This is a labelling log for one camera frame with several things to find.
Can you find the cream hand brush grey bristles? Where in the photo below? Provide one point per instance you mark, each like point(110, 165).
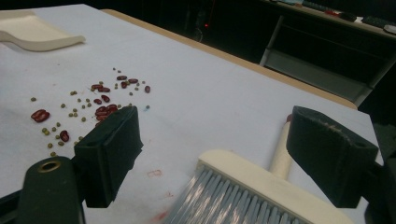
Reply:
point(264, 183)

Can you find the white table frame legs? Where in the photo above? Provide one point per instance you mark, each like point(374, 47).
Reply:
point(311, 74)

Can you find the small black item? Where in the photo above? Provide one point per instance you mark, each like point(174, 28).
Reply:
point(348, 16)

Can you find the wooden table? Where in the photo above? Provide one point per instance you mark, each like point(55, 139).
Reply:
point(218, 53)

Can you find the white table cover sheet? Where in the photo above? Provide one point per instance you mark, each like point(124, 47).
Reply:
point(202, 102)

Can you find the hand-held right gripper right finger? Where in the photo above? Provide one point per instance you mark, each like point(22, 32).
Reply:
point(330, 155)

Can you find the cream dustpan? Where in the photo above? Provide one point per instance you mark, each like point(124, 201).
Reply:
point(34, 34)

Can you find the small red item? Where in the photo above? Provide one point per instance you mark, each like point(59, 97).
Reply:
point(330, 13)

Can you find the red and green beans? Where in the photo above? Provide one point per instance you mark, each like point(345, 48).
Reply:
point(102, 109)

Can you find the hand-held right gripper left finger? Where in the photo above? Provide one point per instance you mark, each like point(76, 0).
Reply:
point(109, 155)

